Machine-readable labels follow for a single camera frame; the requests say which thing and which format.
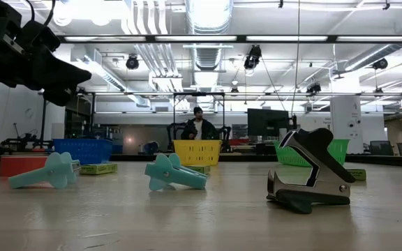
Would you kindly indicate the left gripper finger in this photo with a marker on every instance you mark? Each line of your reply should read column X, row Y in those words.
column 61, row 97
column 61, row 73

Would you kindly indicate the green staples box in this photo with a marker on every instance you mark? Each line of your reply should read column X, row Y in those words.
column 358, row 174
column 201, row 169
column 98, row 169

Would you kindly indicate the red tape roll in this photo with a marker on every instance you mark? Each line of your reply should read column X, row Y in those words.
column 16, row 165

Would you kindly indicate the black background robot arm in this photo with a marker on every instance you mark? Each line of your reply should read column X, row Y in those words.
column 226, row 136
column 170, row 136

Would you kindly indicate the blue plastic basket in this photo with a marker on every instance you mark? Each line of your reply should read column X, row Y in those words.
column 82, row 150

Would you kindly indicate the blue round background object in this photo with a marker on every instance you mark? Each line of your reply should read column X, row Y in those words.
column 151, row 148

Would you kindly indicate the person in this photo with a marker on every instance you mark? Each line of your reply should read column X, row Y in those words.
column 201, row 130

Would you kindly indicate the yellow plastic basket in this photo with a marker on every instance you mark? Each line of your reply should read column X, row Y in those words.
column 197, row 151

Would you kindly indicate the red background bin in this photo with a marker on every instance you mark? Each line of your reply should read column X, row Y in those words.
column 237, row 142

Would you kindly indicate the black overhead light beam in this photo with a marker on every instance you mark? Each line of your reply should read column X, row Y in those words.
column 241, row 38

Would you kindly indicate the black monitor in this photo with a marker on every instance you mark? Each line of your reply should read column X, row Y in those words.
column 267, row 122

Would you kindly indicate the green plastic basket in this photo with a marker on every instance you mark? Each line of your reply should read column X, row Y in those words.
column 286, row 158

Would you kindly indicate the small black toy figure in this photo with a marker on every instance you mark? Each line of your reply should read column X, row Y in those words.
column 326, row 181

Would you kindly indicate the white round pillar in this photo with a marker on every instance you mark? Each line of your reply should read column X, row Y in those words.
column 345, row 118

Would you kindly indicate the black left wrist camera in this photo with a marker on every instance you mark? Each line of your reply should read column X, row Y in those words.
column 42, row 36

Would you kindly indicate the black hanging ceiling camera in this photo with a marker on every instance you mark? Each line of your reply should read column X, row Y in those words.
column 313, row 88
column 132, row 62
column 253, row 57
column 380, row 64

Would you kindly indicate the silver ventilation duct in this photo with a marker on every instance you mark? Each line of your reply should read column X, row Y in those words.
column 208, row 21

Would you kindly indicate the black table frame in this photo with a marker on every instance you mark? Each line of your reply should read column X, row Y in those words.
column 246, row 158

